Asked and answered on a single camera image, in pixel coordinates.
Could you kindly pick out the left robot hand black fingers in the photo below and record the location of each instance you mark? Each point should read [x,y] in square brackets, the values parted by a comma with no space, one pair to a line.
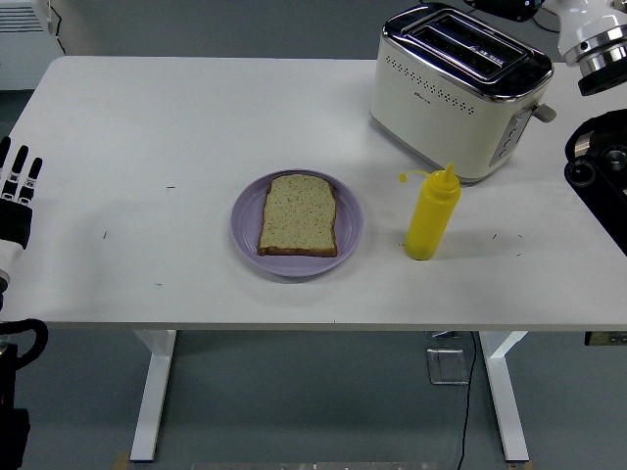
[14,215]

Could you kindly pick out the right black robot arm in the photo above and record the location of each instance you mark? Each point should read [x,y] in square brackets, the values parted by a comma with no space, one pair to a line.
[602,161]

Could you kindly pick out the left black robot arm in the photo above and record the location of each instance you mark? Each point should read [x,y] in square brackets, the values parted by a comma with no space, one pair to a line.
[12,391]

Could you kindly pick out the slice of speckled bread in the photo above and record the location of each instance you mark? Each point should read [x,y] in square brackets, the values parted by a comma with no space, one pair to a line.
[299,215]

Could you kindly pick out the white ribbed heater unit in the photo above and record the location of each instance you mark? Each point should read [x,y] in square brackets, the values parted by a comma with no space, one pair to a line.
[22,54]

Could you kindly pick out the white table leg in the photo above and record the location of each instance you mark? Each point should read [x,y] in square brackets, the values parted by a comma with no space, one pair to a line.
[152,396]
[507,396]

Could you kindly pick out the small brown wooden block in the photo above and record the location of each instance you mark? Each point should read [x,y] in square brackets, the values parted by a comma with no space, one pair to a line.
[121,461]

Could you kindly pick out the purple round plate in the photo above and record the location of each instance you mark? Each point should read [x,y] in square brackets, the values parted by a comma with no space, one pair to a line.
[299,267]

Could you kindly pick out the yellow squeeze bottle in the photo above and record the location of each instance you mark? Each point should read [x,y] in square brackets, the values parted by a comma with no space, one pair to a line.
[431,215]

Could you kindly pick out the cream and chrome toaster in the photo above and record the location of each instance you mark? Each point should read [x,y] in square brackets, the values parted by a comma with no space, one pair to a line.
[441,112]

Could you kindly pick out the metal floor socket plate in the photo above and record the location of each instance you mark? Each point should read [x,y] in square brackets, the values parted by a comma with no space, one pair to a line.
[448,366]

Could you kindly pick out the black table control panel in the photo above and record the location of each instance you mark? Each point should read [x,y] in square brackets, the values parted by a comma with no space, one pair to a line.
[607,338]

